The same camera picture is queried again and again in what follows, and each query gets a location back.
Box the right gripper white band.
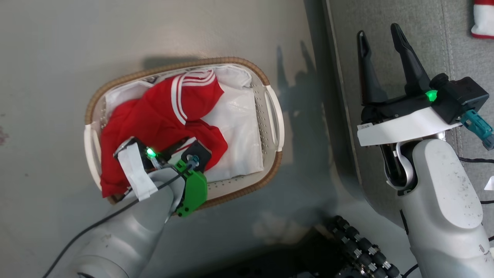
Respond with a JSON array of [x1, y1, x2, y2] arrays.
[[357, 23, 462, 147]]

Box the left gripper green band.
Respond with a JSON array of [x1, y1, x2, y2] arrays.
[[113, 137, 209, 217]]

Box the red garment white stripes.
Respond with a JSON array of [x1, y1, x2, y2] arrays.
[[99, 69, 229, 198]]

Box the grey fabric sofa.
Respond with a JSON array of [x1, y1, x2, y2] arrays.
[[323, 0, 494, 247]]

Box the red white cloth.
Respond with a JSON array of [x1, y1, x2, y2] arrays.
[[470, 0, 494, 39]]

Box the white laundry basket brown rim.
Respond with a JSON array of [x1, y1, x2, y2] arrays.
[[84, 57, 286, 211]]

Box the black roller omni wheel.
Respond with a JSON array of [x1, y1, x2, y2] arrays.
[[325, 215, 403, 278]]

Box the teal right camera connector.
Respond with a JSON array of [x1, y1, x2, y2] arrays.
[[461, 110, 494, 151]]

